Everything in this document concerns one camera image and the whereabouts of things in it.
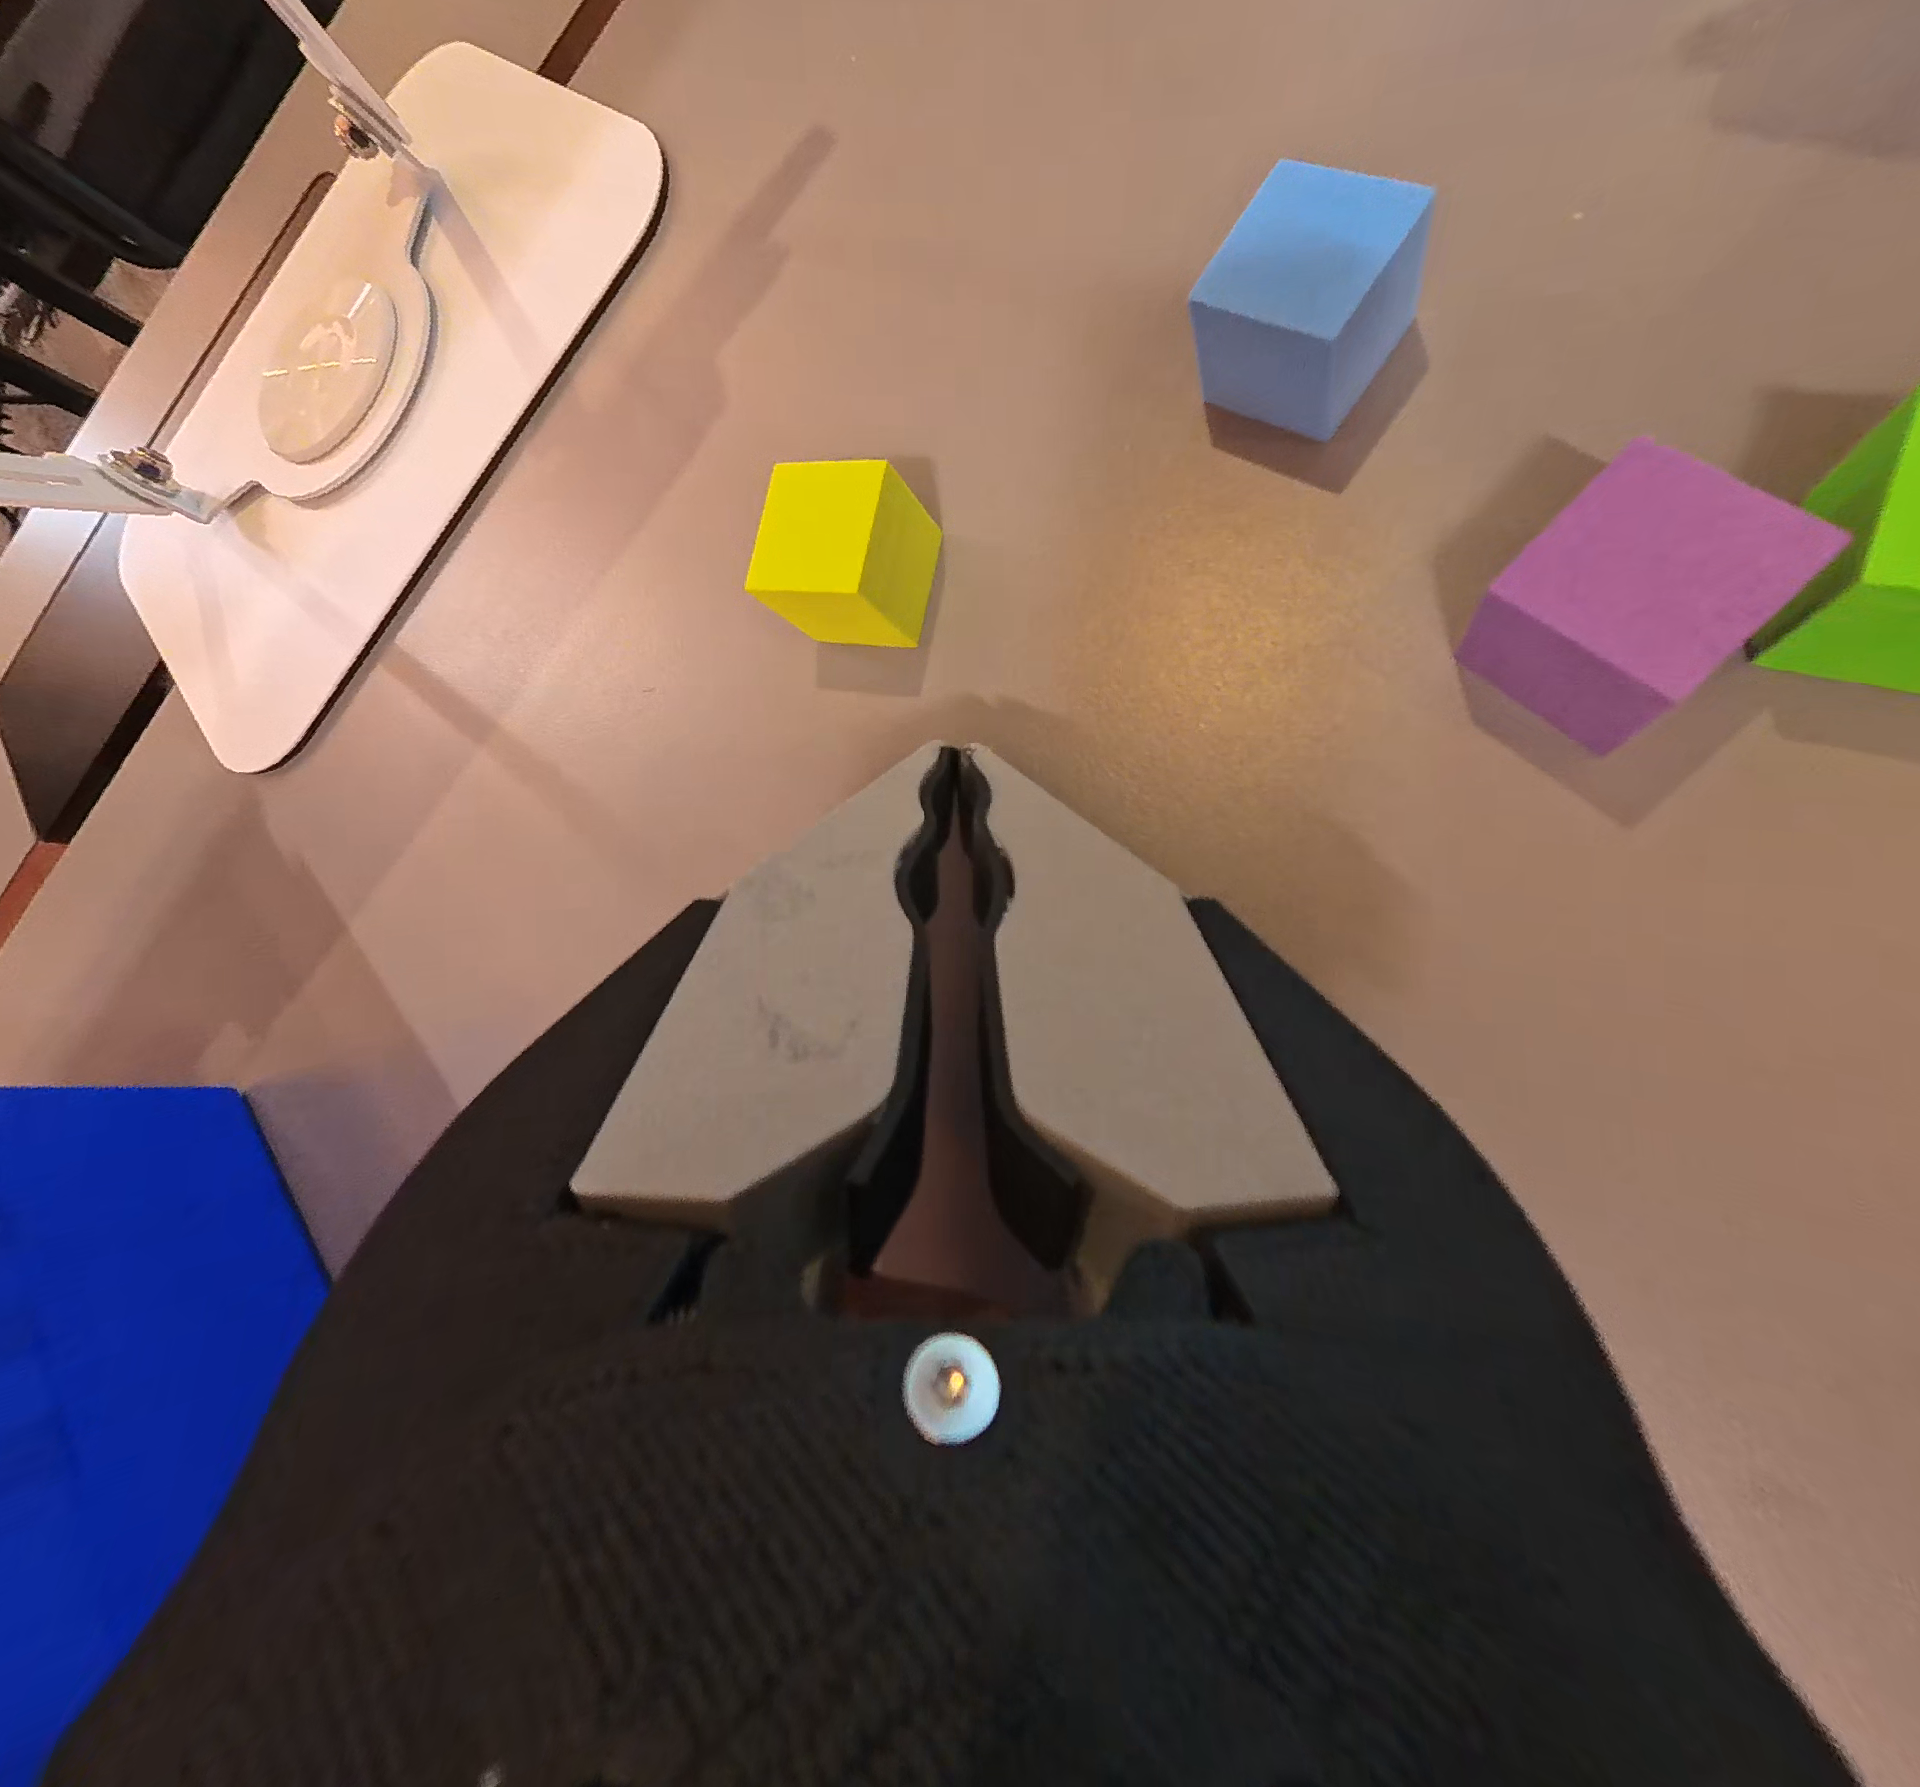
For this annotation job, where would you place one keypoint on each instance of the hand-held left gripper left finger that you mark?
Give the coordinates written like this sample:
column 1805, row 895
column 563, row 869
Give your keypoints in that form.
column 750, row 1039

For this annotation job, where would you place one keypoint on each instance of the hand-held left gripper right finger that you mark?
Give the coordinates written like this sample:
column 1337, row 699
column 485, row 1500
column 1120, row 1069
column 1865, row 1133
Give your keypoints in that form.
column 1141, row 1053

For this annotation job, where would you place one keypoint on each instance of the purple foam cube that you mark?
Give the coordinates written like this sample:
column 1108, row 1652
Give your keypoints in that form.
column 1634, row 589

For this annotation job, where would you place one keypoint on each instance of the green foam cube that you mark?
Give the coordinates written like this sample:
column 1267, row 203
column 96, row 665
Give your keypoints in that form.
column 1875, row 559

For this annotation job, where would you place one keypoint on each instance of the white base metal arm stand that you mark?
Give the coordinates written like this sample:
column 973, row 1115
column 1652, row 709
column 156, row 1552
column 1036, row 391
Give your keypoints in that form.
column 524, row 243

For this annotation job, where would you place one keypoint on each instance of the yellow foam cube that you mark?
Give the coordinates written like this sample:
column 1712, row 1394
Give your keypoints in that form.
column 841, row 543

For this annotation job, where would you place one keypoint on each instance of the dark blue foam block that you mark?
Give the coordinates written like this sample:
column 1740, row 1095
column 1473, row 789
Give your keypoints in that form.
column 134, row 1368

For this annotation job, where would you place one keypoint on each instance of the light blue foam cube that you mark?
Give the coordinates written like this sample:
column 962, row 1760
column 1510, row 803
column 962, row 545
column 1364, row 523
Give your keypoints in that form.
column 1305, row 287

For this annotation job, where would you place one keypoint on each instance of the black chair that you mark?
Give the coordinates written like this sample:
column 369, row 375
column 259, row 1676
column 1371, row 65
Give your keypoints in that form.
column 195, row 47

